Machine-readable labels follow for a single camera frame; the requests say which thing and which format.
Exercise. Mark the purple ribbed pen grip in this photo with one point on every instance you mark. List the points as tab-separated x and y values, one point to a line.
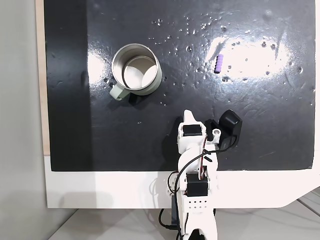
218	63

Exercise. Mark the grey table clamp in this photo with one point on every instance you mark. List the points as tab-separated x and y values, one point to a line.
174	210

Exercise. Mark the black glossy table mat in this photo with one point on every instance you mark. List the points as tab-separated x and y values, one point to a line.
75	125

